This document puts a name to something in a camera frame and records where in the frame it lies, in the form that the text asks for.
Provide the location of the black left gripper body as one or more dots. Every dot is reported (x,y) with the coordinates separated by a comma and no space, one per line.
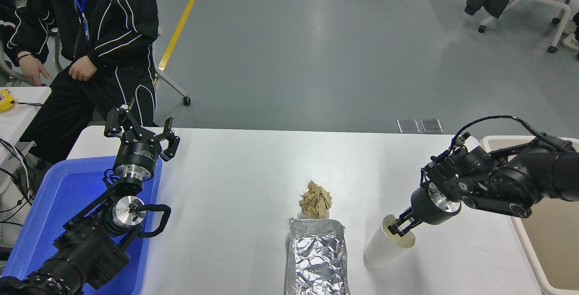
(138,154)

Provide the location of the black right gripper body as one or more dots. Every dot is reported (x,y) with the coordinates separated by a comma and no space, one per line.
(427,208)

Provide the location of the white paper cup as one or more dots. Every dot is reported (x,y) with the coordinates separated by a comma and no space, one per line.
(377,249)

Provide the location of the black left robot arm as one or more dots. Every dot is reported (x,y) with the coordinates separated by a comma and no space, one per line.
(86,249)

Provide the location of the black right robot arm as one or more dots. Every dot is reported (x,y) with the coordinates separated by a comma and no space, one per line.
(506,182)

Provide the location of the crumpled tan paper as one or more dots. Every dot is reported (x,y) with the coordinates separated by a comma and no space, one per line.
(316,200)

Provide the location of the person's left hand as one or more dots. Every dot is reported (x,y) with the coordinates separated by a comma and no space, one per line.
(83,68)

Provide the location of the person's right hand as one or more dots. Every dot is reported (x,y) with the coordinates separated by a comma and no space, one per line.
(32,68)

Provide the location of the white chair with castor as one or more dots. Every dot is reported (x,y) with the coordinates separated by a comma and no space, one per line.
(174,86)

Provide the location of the metal floor socket plate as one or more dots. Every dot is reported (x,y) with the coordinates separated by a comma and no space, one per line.
(432,126)
(408,126)

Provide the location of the blue plastic tray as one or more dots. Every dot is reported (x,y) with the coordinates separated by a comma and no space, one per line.
(59,195)

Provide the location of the silver foil tray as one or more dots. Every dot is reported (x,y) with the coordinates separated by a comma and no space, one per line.
(316,259)

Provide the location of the white side table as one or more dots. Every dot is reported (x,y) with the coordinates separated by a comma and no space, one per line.
(18,121)

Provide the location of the person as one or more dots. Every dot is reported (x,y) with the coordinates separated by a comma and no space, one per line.
(113,14)

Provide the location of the yellow handheld device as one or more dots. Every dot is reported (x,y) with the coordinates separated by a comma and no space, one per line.
(5,100)

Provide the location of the large pale bin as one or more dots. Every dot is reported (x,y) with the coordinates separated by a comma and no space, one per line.
(552,249)

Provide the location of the white wheeled chair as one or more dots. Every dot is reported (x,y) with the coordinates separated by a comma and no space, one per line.
(561,16)

